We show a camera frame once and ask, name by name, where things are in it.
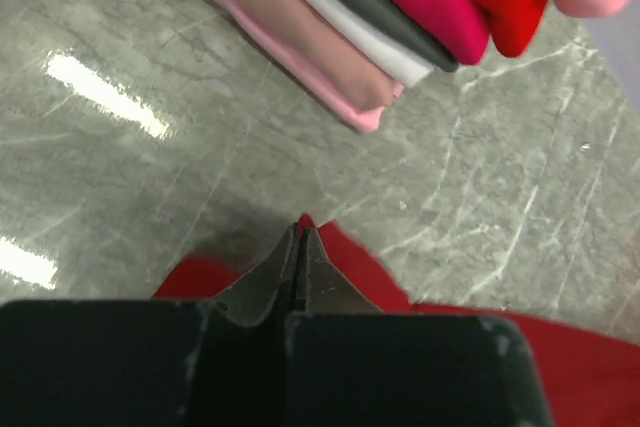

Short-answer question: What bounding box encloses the dark red t-shirt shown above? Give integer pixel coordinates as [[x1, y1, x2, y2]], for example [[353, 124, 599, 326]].
[[157, 216, 639, 426]]

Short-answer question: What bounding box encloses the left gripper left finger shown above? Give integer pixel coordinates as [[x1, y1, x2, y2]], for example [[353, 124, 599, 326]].
[[212, 224, 300, 327]]

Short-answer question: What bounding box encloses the white folded t-shirt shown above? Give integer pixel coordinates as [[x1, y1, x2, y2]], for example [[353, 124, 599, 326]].
[[305, 0, 434, 87]]

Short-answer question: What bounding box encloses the pink bottom folded t-shirt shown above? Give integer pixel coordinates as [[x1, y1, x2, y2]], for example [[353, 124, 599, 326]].
[[213, 0, 404, 133]]

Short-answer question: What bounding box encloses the beige folded t-shirt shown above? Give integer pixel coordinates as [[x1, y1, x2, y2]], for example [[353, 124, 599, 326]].
[[235, 0, 396, 110]]

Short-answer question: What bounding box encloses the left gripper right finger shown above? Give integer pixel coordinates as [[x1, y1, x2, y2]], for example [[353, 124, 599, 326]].
[[298, 229, 381, 315]]

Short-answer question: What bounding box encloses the dark grey folded t-shirt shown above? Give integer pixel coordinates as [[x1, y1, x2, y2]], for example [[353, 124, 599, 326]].
[[339, 0, 459, 73]]

